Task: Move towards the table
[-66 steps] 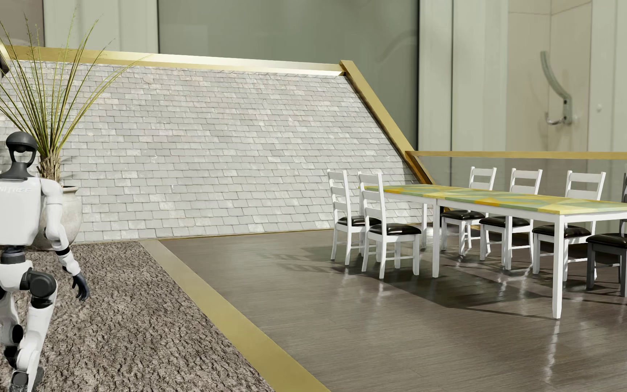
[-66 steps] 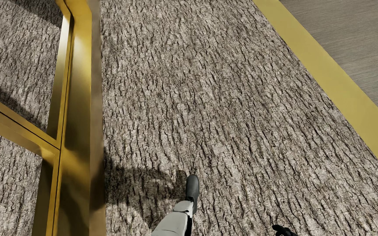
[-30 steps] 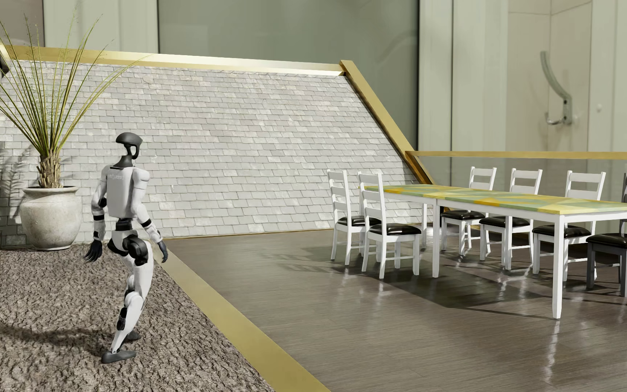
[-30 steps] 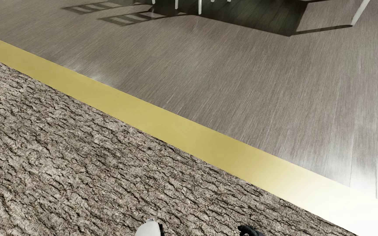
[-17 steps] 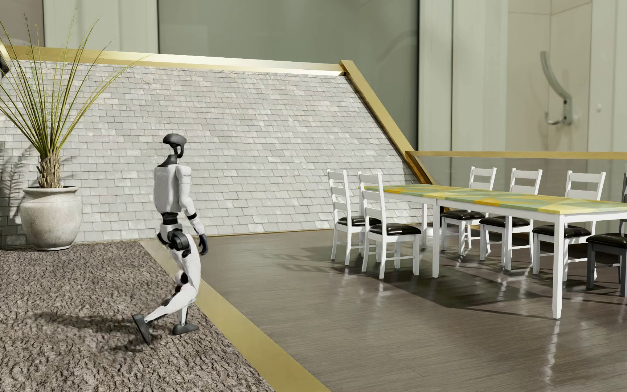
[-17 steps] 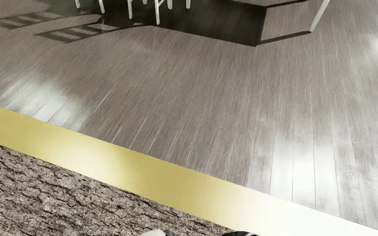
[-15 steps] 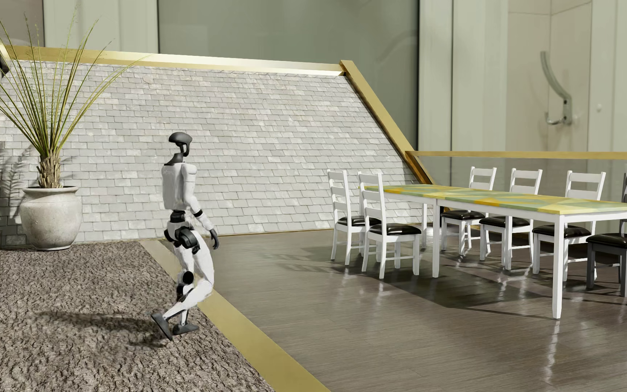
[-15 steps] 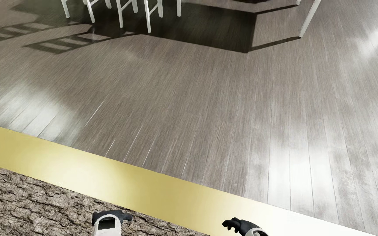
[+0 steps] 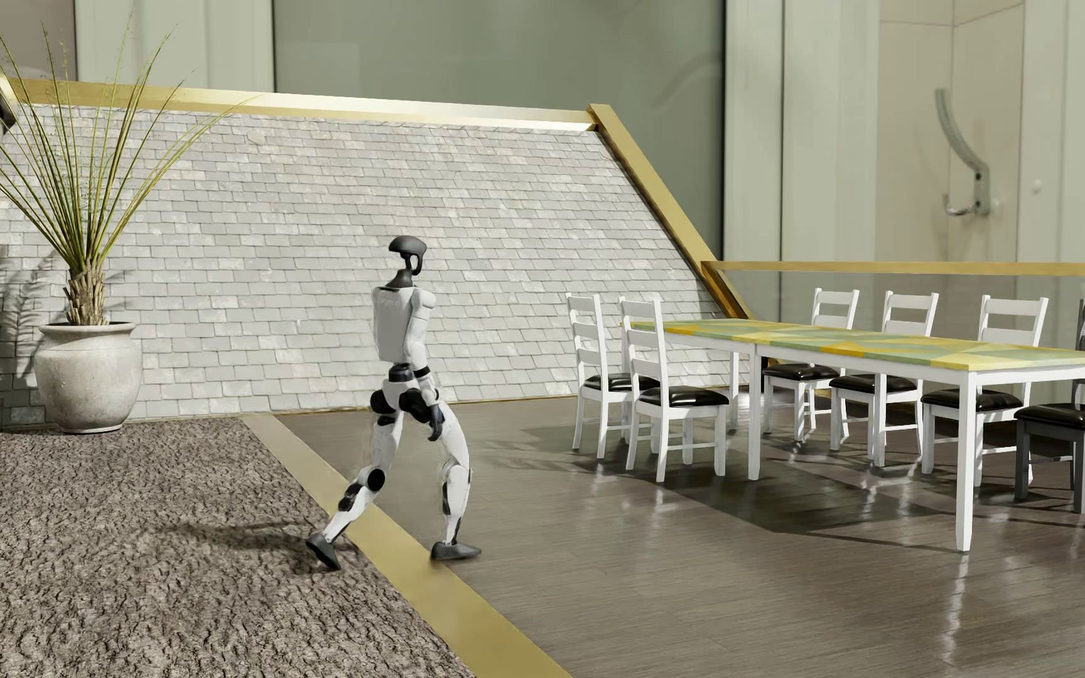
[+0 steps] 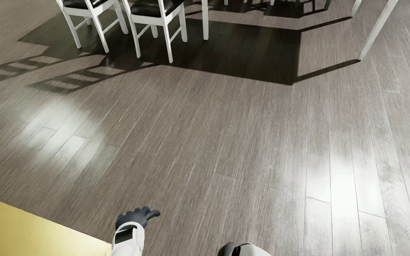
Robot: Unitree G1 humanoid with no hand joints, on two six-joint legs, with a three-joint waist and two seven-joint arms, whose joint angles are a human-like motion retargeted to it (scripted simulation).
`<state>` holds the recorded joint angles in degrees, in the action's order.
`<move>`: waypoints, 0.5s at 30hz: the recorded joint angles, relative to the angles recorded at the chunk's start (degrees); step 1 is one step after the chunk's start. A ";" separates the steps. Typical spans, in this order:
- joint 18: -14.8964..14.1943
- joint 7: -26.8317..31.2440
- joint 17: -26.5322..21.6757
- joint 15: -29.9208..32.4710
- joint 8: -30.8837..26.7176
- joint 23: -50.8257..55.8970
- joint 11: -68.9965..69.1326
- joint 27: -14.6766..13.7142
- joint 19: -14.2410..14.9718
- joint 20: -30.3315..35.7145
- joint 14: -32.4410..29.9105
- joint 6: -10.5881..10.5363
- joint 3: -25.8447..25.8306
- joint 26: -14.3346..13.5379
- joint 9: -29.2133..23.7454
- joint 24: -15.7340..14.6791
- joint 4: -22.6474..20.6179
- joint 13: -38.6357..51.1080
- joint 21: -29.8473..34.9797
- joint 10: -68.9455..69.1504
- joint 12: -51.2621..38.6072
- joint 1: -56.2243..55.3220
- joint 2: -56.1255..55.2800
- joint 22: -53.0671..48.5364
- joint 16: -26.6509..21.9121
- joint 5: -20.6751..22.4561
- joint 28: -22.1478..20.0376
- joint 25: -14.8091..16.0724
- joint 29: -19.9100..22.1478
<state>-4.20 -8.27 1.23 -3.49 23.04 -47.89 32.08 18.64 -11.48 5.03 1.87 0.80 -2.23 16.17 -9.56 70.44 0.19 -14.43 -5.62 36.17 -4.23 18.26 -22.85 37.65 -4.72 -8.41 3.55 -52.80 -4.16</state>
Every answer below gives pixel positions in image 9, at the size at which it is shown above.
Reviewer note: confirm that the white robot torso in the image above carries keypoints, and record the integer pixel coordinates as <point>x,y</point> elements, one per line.
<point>396,325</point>

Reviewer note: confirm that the black robot head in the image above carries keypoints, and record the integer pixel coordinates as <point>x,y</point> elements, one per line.
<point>408,249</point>

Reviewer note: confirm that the grey metal wall hook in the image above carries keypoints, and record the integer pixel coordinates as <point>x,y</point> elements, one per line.
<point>979,179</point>

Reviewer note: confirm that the white table yellow green top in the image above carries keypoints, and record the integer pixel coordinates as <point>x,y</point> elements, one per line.
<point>882,346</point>

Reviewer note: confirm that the white left robot leg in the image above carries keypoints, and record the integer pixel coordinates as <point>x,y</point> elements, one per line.
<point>455,480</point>

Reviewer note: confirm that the gold frame of tiled slope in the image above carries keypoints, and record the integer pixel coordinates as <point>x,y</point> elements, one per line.
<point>316,104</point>

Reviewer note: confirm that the dark grey chair black seat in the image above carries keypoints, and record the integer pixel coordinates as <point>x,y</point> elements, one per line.
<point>1065,415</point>

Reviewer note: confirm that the spiky green potted plant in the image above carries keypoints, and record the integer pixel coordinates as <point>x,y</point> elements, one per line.
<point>85,287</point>

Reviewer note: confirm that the white robot leg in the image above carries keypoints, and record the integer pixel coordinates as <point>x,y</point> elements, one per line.
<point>455,480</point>
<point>379,461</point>

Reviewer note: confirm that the round stone plant pot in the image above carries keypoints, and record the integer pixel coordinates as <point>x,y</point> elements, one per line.
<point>88,377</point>

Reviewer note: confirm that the gold floor strip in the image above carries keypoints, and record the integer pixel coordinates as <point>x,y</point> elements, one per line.
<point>411,565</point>

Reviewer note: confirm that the gold handrail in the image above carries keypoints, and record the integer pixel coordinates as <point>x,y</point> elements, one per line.
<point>929,268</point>

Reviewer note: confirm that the white right robot leg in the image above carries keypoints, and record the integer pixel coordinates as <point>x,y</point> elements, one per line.
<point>379,461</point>

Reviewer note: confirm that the white chair black seat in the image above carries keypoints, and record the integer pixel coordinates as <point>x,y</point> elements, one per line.
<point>585,339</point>
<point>799,372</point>
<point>684,396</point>
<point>971,399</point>
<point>867,383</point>

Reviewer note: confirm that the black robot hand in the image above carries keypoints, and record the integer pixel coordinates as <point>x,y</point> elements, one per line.
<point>435,422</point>

